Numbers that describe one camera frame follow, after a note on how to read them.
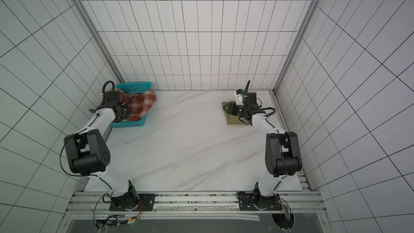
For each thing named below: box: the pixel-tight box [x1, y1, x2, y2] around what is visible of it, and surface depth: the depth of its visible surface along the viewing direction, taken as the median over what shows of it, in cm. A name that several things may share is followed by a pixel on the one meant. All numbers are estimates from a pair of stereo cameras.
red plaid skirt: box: [114, 87, 158, 122], surface depth 100 cm
